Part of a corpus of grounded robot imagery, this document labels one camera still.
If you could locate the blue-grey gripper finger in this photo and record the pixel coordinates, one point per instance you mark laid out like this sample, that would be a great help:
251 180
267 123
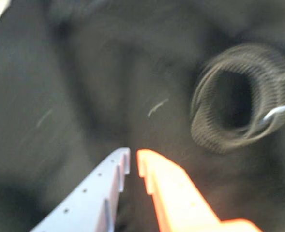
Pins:
89 205

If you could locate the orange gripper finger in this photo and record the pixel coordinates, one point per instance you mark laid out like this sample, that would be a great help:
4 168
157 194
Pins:
181 200

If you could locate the black fabric tote bag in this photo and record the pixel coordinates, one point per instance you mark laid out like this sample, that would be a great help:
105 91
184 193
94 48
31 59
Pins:
60 96

